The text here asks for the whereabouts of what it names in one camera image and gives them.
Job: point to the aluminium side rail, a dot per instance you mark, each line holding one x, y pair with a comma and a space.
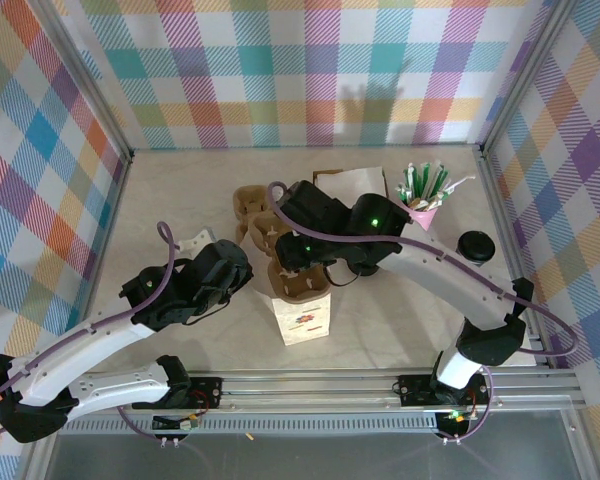
107, 225
500, 210

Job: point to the brown cardboard napkin tray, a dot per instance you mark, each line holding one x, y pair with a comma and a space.
325, 173

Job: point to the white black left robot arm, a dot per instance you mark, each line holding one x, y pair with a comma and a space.
80, 350

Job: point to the aluminium frame post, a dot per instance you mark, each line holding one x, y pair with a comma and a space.
527, 75
80, 85

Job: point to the small circuit board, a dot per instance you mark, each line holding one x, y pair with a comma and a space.
180, 424
455, 416

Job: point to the white paper gift bag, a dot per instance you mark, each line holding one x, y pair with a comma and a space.
302, 325

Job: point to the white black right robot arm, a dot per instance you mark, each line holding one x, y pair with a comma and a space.
440, 285

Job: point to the wooden stirrer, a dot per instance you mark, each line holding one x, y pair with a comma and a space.
416, 202

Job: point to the green wrapped straw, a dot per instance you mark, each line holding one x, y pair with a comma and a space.
422, 177
409, 182
434, 180
442, 184

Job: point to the stack of white napkins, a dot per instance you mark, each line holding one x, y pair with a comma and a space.
355, 180

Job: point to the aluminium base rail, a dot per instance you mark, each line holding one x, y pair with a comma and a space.
305, 392

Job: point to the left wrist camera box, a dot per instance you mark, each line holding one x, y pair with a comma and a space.
197, 240

